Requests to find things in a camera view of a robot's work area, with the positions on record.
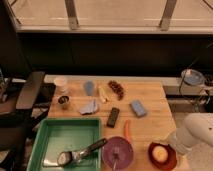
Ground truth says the yellow red apple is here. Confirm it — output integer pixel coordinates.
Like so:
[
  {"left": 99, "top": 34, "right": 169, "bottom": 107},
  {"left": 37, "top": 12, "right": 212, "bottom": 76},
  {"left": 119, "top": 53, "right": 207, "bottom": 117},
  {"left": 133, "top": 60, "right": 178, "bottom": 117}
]
[{"left": 152, "top": 146, "right": 168, "bottom": 163}]

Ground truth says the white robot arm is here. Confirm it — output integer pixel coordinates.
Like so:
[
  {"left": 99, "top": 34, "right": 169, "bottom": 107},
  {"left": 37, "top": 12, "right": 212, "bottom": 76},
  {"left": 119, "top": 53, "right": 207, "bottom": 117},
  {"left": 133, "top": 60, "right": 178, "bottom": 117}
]
[{"left": 167, "top": 113, "right": 213, "bottom": 155}]

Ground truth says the yellow banana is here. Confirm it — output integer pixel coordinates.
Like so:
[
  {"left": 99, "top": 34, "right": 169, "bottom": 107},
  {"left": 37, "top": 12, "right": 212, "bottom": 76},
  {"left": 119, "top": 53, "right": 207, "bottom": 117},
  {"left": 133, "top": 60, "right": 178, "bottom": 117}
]
[{"left": 98, "top": 86, "right": 109, "bottom": 103}]

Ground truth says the bunch of dark grapes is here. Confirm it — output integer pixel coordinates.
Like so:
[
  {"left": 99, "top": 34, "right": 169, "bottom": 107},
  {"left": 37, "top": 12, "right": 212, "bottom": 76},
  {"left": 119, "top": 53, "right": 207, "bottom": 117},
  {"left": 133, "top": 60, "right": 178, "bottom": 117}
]
[{"left": 108, "top": 80, "right": 124, "bottom": 100}]

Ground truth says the blue plastic cup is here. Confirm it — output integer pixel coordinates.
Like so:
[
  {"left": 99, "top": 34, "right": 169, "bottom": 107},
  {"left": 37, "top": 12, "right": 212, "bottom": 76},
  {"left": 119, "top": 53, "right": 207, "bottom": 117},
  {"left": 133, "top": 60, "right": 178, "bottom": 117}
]
[{"left": 83, "top": 81, "right": 94, "bottom": 96}]

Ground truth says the black rectangular bar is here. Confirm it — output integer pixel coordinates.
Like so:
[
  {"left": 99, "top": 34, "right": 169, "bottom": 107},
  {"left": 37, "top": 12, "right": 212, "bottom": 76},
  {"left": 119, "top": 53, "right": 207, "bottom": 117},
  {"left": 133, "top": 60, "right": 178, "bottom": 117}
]
[{"left": 107, "top": 107, "right": 120, "bottom": 128}]

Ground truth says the blue crumpled cloth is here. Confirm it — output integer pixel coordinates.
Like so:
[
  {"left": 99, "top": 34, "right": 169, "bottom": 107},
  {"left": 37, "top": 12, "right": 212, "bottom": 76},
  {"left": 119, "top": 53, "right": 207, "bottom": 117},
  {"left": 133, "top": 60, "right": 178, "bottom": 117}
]
[{"left": 79, "top": 99, "right": 98, "bottom": 115}]

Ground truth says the blue sponge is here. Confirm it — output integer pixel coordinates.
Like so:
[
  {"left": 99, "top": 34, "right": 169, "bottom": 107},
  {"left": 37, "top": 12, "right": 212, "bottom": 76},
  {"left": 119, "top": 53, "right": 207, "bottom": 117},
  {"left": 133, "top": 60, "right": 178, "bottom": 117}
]
[{"left": 130, "top": 100, "right": 147, "bottom": 117}]

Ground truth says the orange carrot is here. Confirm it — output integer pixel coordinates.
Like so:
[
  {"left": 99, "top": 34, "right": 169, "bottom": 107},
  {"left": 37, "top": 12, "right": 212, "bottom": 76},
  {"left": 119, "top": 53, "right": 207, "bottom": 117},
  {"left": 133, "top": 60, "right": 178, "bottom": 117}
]
[{"left": 124, "top": 120, "right": 131, "bottom": 141}]

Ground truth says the small dark-filled cup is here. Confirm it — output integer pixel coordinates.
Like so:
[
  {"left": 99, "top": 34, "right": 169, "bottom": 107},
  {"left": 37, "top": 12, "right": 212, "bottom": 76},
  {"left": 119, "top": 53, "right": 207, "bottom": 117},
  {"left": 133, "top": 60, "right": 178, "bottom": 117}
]
[{"left": 58, "top": 95, "right": 69, "bottom": 110}]

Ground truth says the white paper cup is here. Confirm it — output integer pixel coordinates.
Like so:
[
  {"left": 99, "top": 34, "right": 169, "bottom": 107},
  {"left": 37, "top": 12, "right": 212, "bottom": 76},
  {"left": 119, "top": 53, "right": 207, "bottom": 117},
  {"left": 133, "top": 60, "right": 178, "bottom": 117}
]
[{"left": 54, "top": 76, "right": 68, "bottom": 92}]

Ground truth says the fork on purple plate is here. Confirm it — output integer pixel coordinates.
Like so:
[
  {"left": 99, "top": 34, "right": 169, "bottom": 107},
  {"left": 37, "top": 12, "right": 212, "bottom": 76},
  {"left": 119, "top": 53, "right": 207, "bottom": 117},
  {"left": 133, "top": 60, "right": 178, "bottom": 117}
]
[{"left": 112, "top": 148, "right": 119, "bottom": 171}]

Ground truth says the purple plate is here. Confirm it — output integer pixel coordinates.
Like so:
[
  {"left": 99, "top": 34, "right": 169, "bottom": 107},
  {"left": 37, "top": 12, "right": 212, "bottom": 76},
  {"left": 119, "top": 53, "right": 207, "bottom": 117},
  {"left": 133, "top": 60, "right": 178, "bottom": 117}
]
[{"left": 102, "top": 136, "right": 134, "bottom": 171}]

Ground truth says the green plastic tray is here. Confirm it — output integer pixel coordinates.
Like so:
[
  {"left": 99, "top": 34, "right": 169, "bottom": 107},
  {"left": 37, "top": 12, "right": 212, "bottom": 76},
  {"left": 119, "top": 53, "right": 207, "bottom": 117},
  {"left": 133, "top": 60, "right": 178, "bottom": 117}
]
[{"left": 27, "top": 118, "right": 101, "bottom": 171}]

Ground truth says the black side stand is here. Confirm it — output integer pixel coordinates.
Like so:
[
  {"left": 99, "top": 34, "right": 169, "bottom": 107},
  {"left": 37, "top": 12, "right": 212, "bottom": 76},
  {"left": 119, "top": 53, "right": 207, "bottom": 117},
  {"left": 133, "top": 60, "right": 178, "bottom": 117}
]
[{"left": 0, "top": 71, "right": 55, "bottom": 171}]

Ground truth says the blue lidded container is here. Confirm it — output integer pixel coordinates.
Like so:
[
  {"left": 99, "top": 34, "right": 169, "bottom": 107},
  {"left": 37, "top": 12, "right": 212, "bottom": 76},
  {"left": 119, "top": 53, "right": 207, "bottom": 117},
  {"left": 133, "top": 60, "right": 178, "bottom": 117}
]
[{"left": 181, "top": 69, "right": 205, "bottom": 86}]

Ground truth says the red bowl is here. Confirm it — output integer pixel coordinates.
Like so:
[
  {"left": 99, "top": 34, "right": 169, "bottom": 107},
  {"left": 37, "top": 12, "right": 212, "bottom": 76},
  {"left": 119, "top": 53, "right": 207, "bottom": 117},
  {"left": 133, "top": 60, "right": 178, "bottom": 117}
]
[{"left": 148, "top": 142, "right": 177, "bottom": 171}]

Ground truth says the metal scoop with black handle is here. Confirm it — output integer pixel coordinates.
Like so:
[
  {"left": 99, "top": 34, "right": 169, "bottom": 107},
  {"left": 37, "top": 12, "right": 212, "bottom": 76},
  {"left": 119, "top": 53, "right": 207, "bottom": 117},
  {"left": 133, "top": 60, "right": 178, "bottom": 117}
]
[{"left": 57, "top": 138, "right": 107, "bottom": 167}]

